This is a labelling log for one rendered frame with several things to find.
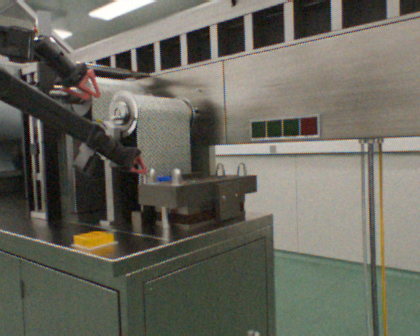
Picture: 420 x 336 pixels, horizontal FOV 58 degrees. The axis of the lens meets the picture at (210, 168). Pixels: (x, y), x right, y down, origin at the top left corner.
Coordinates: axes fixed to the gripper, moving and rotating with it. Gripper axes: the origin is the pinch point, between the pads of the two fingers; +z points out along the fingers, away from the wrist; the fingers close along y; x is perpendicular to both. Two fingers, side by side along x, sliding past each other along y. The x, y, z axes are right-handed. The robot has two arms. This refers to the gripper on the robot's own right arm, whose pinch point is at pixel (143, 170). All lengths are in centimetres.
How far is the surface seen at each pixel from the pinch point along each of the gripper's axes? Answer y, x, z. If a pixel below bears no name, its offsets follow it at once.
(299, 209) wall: -81, 84, 256
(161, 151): 0.3, 8.9, 3.8
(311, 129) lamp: 43, 24, 20
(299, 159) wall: -80, 127, 231
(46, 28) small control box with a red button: -57, 50, -28
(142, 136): 0.3, 9.2, -5.4
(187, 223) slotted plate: 18.2, -13.1, 7.6
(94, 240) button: 13.4, -26.8, -16.2
